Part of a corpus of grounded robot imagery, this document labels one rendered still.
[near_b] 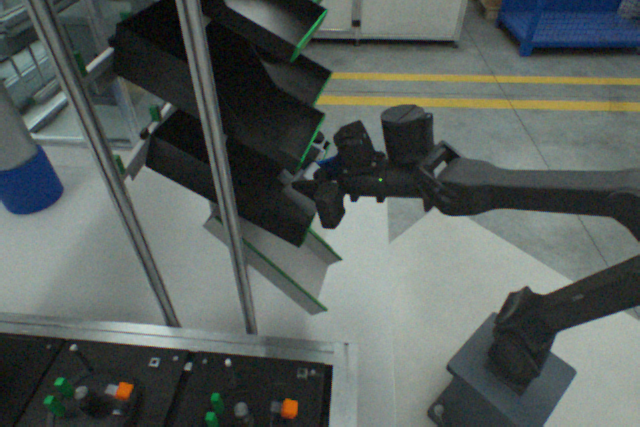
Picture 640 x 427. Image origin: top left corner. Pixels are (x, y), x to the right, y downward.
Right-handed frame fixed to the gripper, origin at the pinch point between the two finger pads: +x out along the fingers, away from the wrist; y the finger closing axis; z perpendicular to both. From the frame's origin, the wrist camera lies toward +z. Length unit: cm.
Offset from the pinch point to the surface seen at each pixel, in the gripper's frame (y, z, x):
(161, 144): 9.4, 11.6, 18.8
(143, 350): 21.5, -25.2, 33.7
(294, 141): 1.6, 7.3, 1.1
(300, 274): -1.0, -23.9, 10.4
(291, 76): -14.4, 12.1, 8.1
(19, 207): -2, -13, 99
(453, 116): -261, -110, 22
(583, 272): -134, -142, -56
